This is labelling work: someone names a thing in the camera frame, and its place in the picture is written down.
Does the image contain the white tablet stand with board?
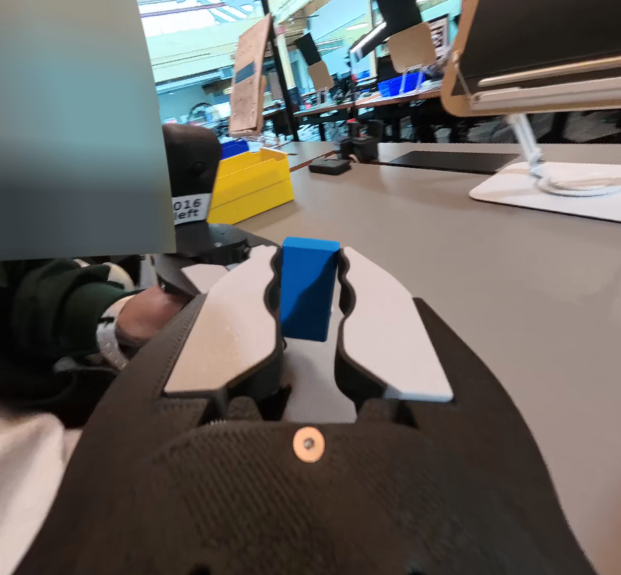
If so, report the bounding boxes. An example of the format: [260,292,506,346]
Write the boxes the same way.
[441,0,621,223]

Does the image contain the blue storage crate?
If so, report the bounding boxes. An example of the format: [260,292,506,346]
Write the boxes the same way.
[377,74,427,97]

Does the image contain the yellow plastic bin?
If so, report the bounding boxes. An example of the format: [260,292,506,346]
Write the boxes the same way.
[209,147,295,225]

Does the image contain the person's cream trousers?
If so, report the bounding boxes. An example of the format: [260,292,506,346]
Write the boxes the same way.
[0,412,83,575]

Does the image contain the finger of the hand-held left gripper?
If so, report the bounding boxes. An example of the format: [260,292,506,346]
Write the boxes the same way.
[180,263,230,295]

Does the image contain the blue rectangular block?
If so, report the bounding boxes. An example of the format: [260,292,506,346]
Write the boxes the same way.
[280,237,341,343]

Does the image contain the person's left hand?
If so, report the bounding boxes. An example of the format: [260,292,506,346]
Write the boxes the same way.
[116,286,196,348]

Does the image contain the black charger device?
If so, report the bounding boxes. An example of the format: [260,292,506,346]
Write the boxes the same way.
[338,119,384,163]

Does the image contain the grey woven wristwatch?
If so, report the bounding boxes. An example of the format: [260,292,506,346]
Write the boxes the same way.
[94,303,130,372]

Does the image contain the long wooden office desk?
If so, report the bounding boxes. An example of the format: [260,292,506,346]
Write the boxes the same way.
[293,89,442,116]

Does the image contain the cardboard panel on stand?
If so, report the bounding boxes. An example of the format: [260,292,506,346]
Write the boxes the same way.
[388,22,437,96]
[308,61,334,106]
[228,13,274,138]

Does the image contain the black vertical pole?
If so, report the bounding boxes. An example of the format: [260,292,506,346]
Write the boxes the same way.
[247,0,300,141]

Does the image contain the black rectangular box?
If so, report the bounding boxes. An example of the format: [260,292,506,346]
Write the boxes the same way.
[309,159,352,176]

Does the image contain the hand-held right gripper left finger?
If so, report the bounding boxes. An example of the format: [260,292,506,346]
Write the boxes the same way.
[164,245,287,420]

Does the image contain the black flat pad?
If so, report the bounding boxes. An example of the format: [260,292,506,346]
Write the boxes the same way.
[388,150,520,175]

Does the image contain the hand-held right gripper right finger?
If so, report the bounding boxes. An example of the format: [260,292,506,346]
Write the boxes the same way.
[335,246,455,416]

